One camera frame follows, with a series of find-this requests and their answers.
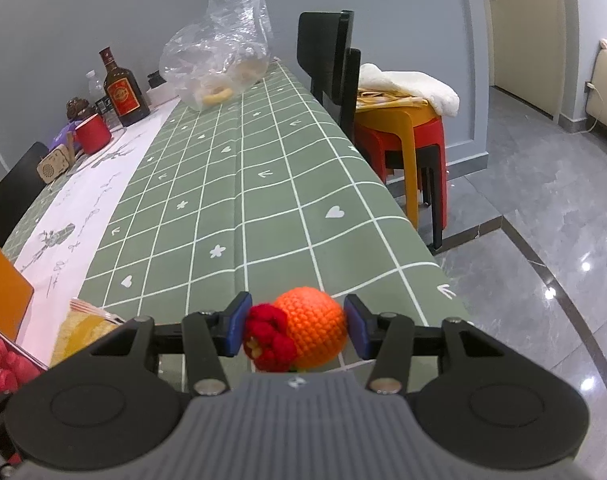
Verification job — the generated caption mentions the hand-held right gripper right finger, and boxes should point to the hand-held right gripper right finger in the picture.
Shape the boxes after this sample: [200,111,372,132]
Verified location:
[344,294,494,395]

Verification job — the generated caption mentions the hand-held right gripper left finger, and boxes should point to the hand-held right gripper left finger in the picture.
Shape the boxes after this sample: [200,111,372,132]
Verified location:
[83,291,254,395]

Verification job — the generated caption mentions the orange red crochet ball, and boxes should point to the orange red crochet ball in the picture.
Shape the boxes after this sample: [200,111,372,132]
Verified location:
[242,286,348,373]

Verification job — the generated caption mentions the orange cardboard box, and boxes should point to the orange cardboard box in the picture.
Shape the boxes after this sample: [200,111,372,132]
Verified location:
[0,232,35,346]

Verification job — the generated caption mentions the red printed soft item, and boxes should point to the red printed soft item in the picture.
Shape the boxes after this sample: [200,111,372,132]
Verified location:
[0,335,41,401]

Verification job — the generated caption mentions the red plastic stool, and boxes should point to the red plastic stool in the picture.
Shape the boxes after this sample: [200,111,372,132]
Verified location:
[356,117,449,251]

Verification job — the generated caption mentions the white printed table runner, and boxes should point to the white printed table runner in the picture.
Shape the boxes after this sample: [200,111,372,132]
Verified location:
[13,95,181,366]

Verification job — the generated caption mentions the red mug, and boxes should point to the red mug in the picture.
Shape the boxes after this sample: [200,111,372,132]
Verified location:
[72,114,113,155]

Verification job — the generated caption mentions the white tray box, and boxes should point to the white tray box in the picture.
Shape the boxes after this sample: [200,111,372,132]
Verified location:
[148,85,181,106]

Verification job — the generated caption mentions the cream small radio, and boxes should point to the cream small radio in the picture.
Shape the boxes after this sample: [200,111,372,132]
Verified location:
[36,143,74,183]

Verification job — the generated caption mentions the white fluffy cushion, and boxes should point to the white fluffy cushion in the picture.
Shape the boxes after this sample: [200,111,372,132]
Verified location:
[358,62,460,117]

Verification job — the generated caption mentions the brown liquor bottle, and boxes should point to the brown liquor bottle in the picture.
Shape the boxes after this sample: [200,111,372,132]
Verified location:
[99,47,151,127]

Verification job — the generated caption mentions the purple item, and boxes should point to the purple item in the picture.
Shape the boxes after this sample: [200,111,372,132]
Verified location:
[50,121,79,148]

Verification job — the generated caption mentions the black dining chair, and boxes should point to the black dining chair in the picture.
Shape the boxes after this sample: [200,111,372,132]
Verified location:
[0,141,50,248]
[297,10,361,133]

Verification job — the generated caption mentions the brown figurine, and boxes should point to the brown figurine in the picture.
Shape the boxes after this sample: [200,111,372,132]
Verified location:
[66,97,98,122]

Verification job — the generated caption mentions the clear plastic bag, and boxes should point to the clear plastic bag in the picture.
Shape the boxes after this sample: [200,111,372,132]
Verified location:
[158,0,274,111]

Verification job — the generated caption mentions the beige room door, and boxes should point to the beige room door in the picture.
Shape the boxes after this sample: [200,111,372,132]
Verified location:
[476,0,569,121]

